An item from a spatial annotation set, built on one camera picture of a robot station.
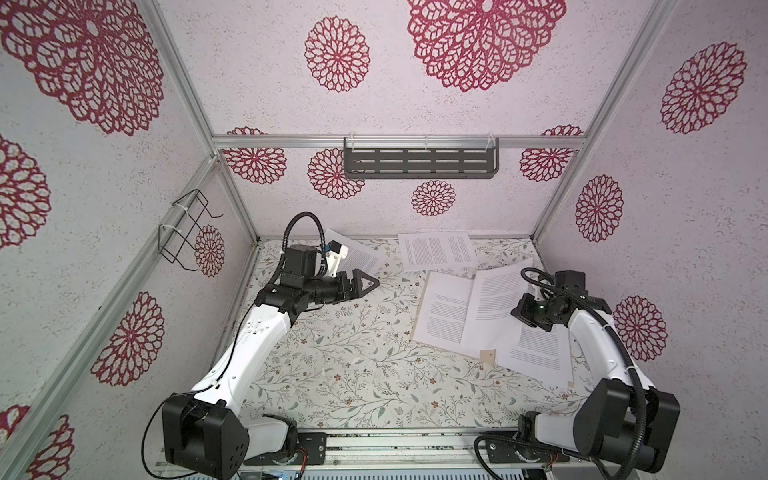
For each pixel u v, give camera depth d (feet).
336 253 2.28
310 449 2.41
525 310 2.45
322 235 2.22
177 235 2.46
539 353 2.95
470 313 3.20
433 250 3.85
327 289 2.16
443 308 3.28
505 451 2.39
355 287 2.13
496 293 3.11
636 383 1.36
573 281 2.17
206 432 1.26
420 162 3.26
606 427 1.34
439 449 2.46
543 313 2.30
